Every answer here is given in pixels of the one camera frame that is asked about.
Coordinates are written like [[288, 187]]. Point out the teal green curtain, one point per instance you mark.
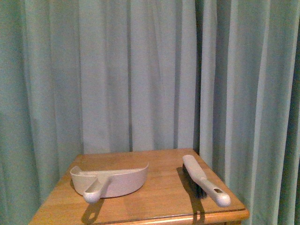
[[103, 76]]

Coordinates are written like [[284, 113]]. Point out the beige plastic dustpan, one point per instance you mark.
[[94, 185]]

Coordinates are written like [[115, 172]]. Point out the wooden side table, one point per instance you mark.
[[164, 199]]

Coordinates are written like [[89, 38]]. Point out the beige hand brush black bristles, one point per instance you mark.
[[201, 184]]

